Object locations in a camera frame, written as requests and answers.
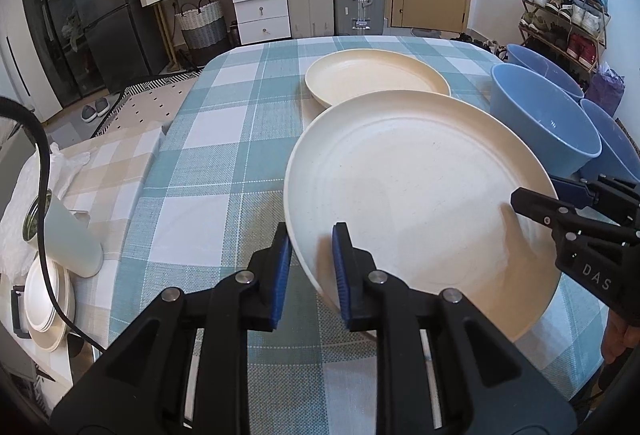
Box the large blue bowl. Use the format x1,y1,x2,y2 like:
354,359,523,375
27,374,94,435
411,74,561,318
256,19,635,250
490,63,602,177

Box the large cream plate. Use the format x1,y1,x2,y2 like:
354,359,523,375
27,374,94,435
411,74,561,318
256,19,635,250
283,90,560,340

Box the stack of white plates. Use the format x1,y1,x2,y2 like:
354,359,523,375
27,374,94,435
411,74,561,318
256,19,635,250
24,257,75,353

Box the right hand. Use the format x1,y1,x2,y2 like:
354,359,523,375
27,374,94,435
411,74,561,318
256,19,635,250
601,311,640,365

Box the purple bag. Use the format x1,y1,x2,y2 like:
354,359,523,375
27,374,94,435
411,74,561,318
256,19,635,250
585,62,626,116

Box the white cup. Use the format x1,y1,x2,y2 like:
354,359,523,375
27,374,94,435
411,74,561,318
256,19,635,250
43,195,103,278

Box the shoe rack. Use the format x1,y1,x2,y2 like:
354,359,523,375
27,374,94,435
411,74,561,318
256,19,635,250
518,0,611,75

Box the grey slippers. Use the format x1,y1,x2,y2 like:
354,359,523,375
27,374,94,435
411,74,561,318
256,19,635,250
81,97,111,123

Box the woven laundry basket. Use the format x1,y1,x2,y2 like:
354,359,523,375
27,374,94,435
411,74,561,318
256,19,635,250
176,0,228,50

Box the black refrigerator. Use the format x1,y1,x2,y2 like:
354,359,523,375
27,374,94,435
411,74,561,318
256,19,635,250
23,0,168,106

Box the black cable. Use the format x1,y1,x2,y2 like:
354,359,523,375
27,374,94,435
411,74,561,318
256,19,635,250
0,96,108,354

